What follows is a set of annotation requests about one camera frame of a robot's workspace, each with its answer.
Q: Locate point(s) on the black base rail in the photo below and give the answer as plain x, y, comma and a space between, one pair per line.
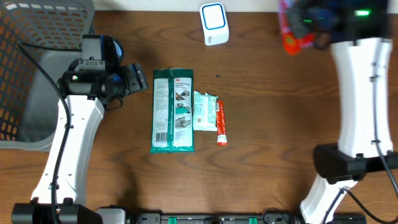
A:
272, 217

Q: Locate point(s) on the grey plastic mesh basket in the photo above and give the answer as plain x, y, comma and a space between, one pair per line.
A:
52, 32

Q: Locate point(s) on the green and white package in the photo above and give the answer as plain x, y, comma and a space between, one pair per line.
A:
172, 111

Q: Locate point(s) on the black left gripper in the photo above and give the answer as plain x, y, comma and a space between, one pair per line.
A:
135, 78

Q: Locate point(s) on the red and white snack packet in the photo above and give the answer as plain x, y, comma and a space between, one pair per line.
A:
220, 122

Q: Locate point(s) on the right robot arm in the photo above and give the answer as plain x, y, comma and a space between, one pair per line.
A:
358, 36

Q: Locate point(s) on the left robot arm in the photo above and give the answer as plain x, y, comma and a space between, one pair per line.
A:
91, 82

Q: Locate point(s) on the light green wipes pack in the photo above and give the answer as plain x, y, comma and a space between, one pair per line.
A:
204, 112

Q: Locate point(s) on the red snack bag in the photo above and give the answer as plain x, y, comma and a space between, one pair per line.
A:
296, 26

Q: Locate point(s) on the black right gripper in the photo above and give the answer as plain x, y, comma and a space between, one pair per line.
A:
298, 27

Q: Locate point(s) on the white barcode scanner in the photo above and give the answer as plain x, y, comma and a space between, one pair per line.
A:
214, 23

